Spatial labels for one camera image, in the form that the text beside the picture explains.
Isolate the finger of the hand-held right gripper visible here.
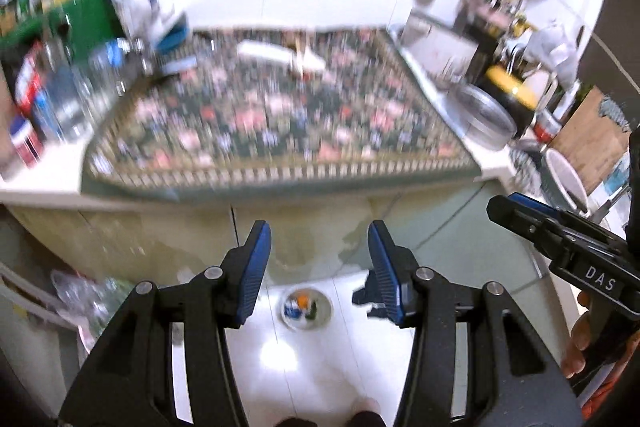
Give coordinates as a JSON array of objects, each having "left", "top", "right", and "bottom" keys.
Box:
[
  {"left": 507, "top": 193, "right": 571, "bottom": 230},
  {"left": 486, "top": 197, "right": 556, "bottom": 260}
]

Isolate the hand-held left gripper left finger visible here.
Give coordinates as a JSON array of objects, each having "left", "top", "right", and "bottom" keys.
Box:
[{"left": 57, "top": 219, "right": 273, "bottom": 427}]

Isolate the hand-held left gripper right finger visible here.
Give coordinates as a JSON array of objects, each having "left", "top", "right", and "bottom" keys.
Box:
[{"left": 367, "top": 219, "right": 583, "bottom": 427}]

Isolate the white floor bowl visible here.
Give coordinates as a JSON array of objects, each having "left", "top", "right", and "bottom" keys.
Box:
[{"left": 277, "top": 285, "right": 334, "bottom": 333}]

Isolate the person's right forearm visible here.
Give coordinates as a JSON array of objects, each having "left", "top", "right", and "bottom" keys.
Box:
[{"left": 582, "top": 347, "right": 640, "bottom": 420}]

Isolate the person's right hand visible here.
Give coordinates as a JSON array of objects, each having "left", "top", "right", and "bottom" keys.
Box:
[{"left": 561, "top": 292, "right": 608, "bottom": 378}]

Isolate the black cloth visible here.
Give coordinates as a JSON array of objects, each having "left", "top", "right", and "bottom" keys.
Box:
[{"left": 351, "top": 273, "right": 382, "bottom": 320}]

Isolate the white bowl with dark inside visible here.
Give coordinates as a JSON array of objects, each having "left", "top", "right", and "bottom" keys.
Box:
[{"left": 542, "top": 148, "right": 591, "bottom": 212}]

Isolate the grey rag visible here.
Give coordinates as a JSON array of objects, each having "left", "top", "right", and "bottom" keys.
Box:
[{"left": 510, "top": 139, "right": 546, "bottom": 188}]

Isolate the wooden cutting board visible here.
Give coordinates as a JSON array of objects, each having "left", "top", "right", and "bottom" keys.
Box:
[{"left": 552, "top": 87, "right": 631, "bottom": 198}]

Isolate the red lidded jar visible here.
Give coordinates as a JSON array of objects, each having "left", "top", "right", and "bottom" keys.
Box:
[{"left": 535, "top": 109, "right": 563, "bottom": 140}]

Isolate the steel basin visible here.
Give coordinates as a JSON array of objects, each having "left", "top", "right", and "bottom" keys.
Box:
[{"left": 447, "top": 83, "right": 518, "bottom": 150}]

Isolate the black and yellow pot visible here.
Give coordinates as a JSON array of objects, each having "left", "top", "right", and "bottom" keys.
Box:
[{"left": 482, "top": 64, "right": 541, "bottom": 118}]

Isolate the striped grey glove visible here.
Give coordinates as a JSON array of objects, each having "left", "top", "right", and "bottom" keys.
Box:
[{"left": 595, "top": 94, "right": 632, "bottom": 130}]

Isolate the floral cloth mat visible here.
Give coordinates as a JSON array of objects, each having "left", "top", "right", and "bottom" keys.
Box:
[{"left": 82, "top": 27, "right": 481, "bottom": 202}]

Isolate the grey cloth with white tag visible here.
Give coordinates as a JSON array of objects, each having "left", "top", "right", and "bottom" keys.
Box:
[{"left": 527, "top": 24, "right": 583, "bottom": 88}]

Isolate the grey plastic bag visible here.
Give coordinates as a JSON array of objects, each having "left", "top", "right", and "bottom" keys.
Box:
[{"left": 50, "top": 269, "right": 131, "bottom": 353}]

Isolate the white cooking pot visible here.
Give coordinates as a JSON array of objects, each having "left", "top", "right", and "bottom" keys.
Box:
[{"left": 400, "top": 9, "right": 481, "bottom": 82}]

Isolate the pink utensil holder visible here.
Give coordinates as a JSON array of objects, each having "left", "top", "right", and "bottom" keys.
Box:
[{"left": 452, "top": 0, "right": 516, "bottom": 52}]

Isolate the glass mug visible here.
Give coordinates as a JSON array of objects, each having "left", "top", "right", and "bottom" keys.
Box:
[{"left": 87, "top": 39, "right": 136, "bottom": 108}]

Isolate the clear water bottle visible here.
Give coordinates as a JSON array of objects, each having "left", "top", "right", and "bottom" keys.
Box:
[{"left": 32, "top": 79, "right": 83, "bottom": 142}]

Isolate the red snack packet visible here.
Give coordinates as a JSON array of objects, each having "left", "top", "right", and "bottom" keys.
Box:
[{"left": 15, "top": 42, "right": 48, "bottom": 112}]

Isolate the green storage cabinet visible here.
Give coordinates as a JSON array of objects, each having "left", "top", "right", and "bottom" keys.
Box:
[{"left": 45, "top": 0, "right": 126, "bottom": 52}]

